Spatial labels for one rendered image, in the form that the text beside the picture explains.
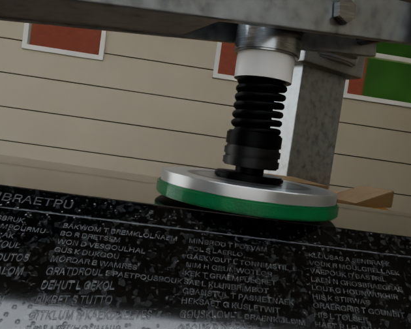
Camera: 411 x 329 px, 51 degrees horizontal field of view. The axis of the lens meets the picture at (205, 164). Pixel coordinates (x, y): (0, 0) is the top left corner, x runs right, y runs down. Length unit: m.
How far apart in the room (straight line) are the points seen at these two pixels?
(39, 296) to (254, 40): 0.34
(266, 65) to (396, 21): 0.18
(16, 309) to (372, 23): 0.48
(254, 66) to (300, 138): 0.79
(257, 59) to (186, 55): 6.24
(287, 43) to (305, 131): 0.80
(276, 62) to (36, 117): 6.52
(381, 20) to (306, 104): 0.73
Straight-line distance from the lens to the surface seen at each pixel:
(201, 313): 0.40
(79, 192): 0.47
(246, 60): 0.51
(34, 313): 0.40
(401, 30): 0.61
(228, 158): 0.51
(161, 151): 6.63
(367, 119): 7.29
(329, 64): 1.31
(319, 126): 1.34
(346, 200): 1.21
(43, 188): 0.47
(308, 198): 0.45
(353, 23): 0.55
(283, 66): 0.51
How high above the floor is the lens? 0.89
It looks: 3 degrees down
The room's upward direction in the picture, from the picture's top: 8 degrees clockwise
